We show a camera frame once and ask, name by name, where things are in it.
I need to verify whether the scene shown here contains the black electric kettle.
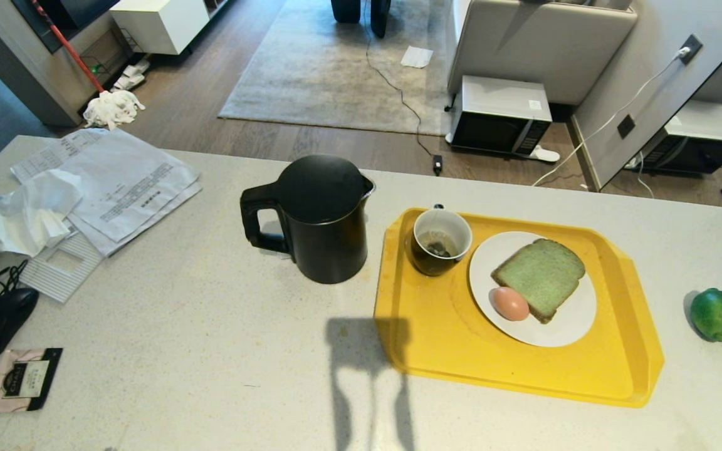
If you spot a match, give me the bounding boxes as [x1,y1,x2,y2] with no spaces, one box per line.
[239,155,376,285]

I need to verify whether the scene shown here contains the black kettle lid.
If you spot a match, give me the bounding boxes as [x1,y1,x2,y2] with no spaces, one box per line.
[276,155,365,223]

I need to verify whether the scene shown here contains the dark green mug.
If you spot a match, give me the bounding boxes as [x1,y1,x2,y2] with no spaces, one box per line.
[405,204,473,277]

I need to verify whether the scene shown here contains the brown egg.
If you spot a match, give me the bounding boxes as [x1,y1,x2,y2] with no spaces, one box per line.
[491,286,530,322]

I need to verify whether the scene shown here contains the green bread slice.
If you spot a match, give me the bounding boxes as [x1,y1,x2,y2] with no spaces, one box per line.
[491,238,587,324]

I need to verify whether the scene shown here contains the green lime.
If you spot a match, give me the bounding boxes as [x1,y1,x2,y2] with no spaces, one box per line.
[690,288,722,343]

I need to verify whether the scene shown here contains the yellow plastic tray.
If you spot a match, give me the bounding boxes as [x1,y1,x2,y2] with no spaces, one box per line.
[374,207,665,408]

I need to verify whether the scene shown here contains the grey floor rug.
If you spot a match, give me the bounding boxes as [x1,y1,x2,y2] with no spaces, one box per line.
[217,0,455,137]

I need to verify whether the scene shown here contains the silver microwave oven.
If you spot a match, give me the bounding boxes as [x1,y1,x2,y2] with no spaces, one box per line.
[448,75,553,157]

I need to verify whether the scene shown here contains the white paper on rug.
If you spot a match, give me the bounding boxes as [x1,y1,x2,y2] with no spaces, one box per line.
[400,46,434,69]

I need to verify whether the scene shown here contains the white round plate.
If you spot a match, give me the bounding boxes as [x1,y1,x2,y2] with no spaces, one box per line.
[468,231,598,348]

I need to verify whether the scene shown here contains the printed white paper sheet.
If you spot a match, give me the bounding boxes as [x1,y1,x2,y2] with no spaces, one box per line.
[54,128,201,244]
[10,128,111,184]

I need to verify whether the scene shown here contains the white slippers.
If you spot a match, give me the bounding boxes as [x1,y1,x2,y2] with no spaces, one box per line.
[112,58,151,92]

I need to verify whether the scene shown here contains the white cabinet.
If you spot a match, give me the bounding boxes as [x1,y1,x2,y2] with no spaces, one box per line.
[109,0,230,56]

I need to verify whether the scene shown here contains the crumpled white tissue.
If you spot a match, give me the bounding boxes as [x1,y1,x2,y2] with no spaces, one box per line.
[0,169,84,257]

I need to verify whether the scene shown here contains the pink and black sachet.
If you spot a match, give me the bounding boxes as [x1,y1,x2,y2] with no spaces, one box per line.
[0,348,63,413]

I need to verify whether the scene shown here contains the black computer mouse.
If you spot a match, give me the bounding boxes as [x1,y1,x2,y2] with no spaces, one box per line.
[0,288,40,357]

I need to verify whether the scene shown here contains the black floor cable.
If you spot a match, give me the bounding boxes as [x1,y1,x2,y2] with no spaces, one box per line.
[364,0,444,176]

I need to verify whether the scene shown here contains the white power cable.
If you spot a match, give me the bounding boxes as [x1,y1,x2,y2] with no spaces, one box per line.
[531,48,691,187]

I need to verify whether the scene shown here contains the red handled white mop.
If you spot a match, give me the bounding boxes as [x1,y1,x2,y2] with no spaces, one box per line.
[30,0,146,131]

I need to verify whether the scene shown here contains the white ribbed card frame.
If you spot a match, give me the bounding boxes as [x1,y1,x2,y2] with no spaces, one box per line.
[19,229,104,304]

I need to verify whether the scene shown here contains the black wall socket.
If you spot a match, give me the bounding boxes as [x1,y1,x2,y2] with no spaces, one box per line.
[679,34,704,65]

